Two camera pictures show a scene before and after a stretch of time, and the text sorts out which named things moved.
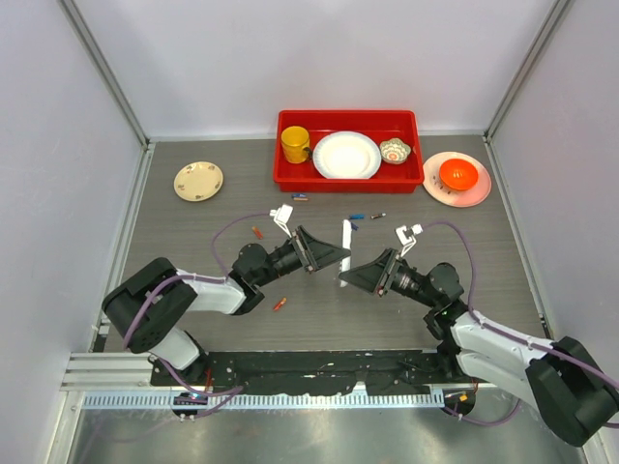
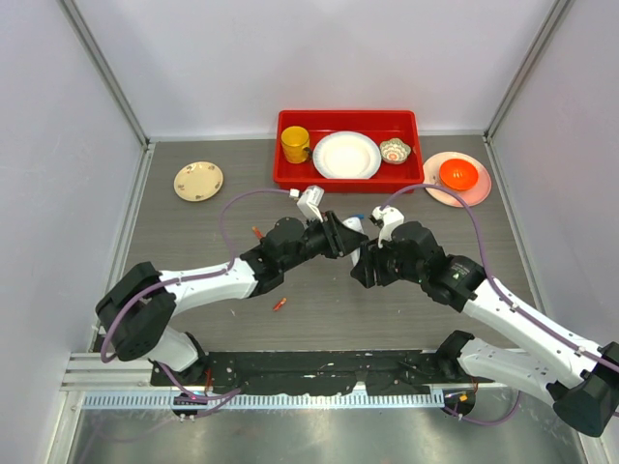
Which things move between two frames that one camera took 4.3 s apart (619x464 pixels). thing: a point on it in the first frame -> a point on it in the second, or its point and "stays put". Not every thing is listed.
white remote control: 345,265 -> 354,223
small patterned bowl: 394,151 stays put
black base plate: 312,371 stays put
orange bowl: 458,174 stays put
